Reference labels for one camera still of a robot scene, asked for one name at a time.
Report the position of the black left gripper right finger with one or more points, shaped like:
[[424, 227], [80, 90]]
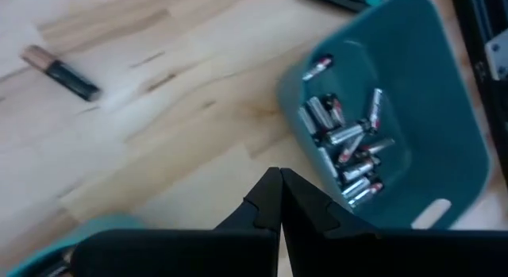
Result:
[[397, 253]]

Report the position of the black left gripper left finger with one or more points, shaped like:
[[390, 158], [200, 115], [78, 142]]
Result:
[[178, 253]]

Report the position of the bright teal plastic bin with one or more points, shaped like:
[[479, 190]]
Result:
[[91, 225]]

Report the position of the dark blue-teal plastic bin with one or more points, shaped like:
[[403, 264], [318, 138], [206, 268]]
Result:
[[436, 130]]

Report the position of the silver black Energizer battery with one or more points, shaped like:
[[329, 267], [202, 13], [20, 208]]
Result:
[[317, 68], [336, 110]]

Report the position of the copper black battery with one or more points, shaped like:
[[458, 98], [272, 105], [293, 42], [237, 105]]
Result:
[[63, 74]]

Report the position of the black aluminium table frame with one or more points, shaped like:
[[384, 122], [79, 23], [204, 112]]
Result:
[[472, 39]]

